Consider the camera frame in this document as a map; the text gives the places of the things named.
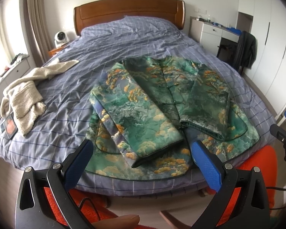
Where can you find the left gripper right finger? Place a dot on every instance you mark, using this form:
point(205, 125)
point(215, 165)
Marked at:
point(219, 178)

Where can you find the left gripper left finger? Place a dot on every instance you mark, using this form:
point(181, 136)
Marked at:
point(64, 176)

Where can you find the green landscape print jacket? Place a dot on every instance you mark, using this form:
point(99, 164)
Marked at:
point(147, 112)

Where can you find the person's left hand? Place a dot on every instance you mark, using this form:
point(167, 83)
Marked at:
point(122, 222)

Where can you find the orange knitted trousers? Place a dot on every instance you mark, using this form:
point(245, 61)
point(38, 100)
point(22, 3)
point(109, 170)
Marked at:
point(94, 205)

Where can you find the white wardrobe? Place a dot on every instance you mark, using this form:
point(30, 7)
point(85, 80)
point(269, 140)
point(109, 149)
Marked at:
point(266, 20)

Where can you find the dark jacket on chair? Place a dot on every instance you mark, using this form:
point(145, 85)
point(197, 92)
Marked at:
point(246, 52)

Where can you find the cream knitted sweater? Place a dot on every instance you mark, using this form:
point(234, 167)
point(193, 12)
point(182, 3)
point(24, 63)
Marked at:
point(26, 93)

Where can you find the white desk with drawers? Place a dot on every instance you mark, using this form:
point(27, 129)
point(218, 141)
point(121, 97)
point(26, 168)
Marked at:
point(210, 36)

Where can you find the white window-side dresser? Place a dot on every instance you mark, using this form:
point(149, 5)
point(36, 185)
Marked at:
point(15, 72)

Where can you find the small wooden nightstand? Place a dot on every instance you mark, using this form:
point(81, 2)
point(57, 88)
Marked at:
point(56, 50)

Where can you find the white round fan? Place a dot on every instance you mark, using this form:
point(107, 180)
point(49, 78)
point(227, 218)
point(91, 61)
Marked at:
point(60, 39)

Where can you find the beige curtain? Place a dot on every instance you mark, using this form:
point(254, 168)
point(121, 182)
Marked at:
point(38, 25)

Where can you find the brown wooden headboard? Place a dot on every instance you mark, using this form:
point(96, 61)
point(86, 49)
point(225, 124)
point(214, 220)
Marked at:
point(104, 11)

